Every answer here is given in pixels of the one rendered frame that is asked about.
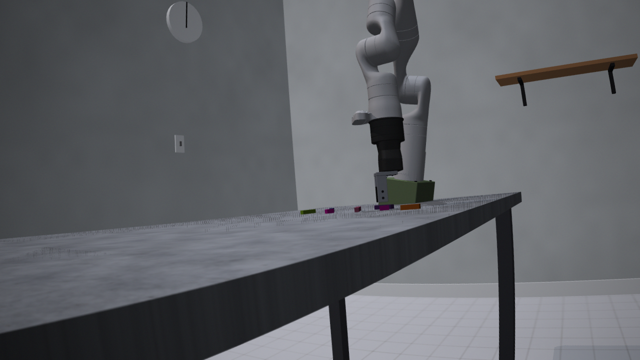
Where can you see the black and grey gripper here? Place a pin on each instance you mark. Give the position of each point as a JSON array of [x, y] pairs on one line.
[[387, 132]]

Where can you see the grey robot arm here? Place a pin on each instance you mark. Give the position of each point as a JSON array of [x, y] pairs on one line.
[[397, 22]]

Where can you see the orange rod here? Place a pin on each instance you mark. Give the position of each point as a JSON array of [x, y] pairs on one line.
[[410, 206]]

